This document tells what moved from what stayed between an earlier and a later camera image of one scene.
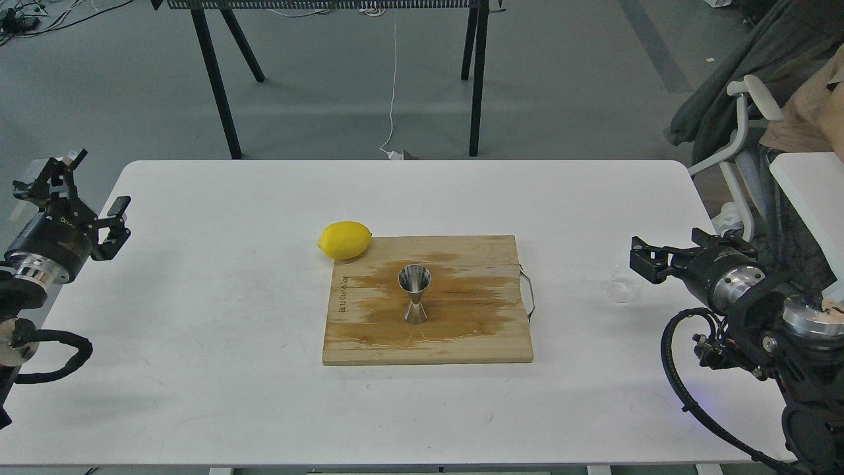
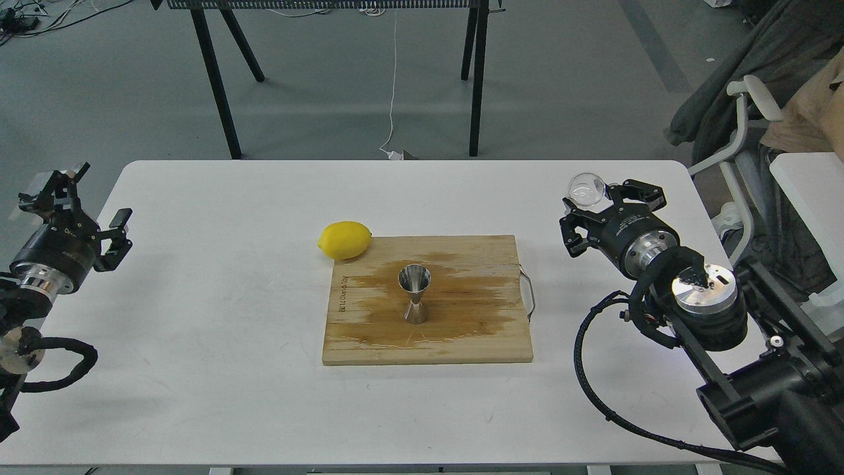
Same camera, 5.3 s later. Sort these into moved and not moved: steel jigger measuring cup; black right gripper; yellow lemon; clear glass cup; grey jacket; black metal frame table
Moved: black right gripper; clear glass cup
Not moved: black metal frame table; grey jacket; steel jigger measuring cup; yellow lemon
